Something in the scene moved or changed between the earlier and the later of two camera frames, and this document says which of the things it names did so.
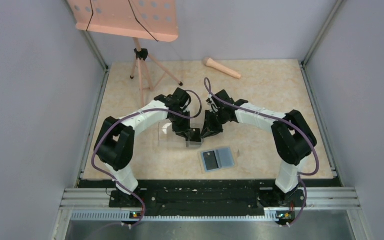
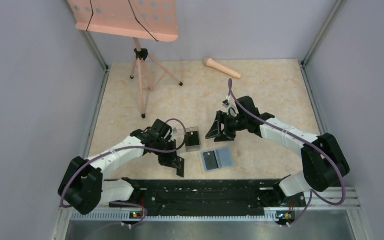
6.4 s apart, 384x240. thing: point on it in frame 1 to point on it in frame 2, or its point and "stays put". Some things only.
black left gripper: (186, 126) to (172, 157)
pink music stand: (153, 20) stays put
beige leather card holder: (224, 158) stays put
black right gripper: (209, 128) to (216, 130)
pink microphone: (209, 62) stays put
